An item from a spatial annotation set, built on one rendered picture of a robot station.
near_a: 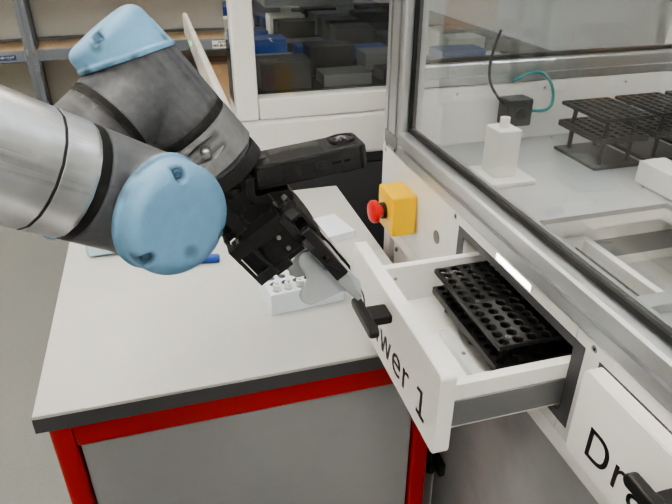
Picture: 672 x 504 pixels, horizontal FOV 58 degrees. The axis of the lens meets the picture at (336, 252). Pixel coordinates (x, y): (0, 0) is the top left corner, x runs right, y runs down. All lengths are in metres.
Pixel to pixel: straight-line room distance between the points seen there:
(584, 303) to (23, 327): 2.13
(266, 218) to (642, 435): 0.39
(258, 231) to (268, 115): 0.86
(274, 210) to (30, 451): 1.50
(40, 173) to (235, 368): 0.57
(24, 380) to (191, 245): 1.87
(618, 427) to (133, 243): 0.46
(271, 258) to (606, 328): 0.34
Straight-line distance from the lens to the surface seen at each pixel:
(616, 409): 0.63
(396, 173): 1.10
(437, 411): 0.63
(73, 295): 1.11
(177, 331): 0.96
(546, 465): 0.84
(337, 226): 1.20
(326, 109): 1.45
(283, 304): 0.96
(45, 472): 1.91
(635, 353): 0.63
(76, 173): 0.37
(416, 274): 0.85
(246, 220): 0.60
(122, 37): 0.52
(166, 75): 0.53
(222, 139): 0.55
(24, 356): 2.35
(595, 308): 0.65
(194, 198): 0.38
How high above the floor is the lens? 1.32
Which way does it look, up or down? 29 degrees down
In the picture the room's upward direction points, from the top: straight up
